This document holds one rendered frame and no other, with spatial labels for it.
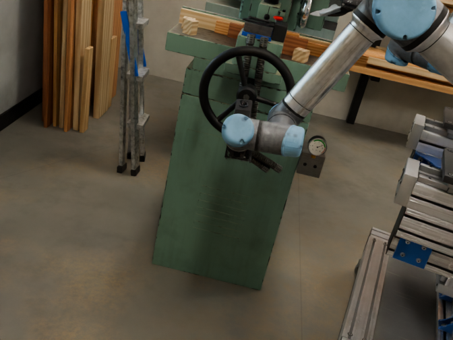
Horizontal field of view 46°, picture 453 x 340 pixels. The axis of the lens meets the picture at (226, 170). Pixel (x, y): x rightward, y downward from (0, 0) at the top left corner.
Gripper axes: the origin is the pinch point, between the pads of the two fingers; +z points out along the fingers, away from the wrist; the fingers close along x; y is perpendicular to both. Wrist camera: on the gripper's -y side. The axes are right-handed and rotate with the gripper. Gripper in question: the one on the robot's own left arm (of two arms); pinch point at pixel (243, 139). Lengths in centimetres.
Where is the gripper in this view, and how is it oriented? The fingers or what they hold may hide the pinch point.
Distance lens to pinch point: 158.0
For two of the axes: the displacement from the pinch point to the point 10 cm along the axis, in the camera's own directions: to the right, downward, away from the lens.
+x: 9.8, 1.7, -0.8
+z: 0.6, 0.8, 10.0
